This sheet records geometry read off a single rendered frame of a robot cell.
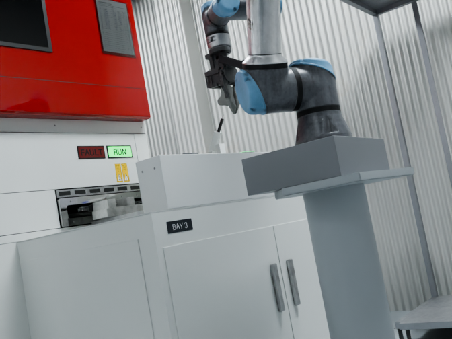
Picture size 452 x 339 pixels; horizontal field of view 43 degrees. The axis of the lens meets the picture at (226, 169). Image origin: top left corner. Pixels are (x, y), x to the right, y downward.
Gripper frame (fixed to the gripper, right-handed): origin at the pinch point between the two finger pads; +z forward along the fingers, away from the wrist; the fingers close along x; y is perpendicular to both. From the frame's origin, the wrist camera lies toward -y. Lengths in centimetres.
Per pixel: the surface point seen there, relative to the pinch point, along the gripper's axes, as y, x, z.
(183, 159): -4.0, 31.4, 16.2
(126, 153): 58, -4, 1
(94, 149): 58, 11, 0
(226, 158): -4.0, 13.9, 16.2
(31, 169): 59, 37, 6
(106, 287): 17, 46, 45
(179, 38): 203, -206, -125
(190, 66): 197, -206, -99
